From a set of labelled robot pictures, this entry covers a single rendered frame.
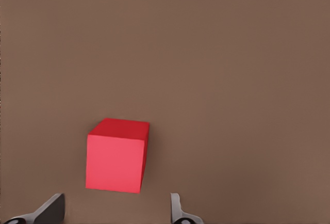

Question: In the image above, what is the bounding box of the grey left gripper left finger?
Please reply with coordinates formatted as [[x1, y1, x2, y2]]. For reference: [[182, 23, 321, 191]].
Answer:
[[1, 193, 65, 224]]

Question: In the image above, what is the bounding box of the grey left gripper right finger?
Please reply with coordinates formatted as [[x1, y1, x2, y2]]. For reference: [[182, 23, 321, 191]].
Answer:
[[170, 193, 204, 224]]

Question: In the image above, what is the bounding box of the red wooden cube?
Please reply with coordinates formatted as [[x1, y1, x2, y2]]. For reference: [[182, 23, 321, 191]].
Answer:
[[85, 118, 151, 194]]

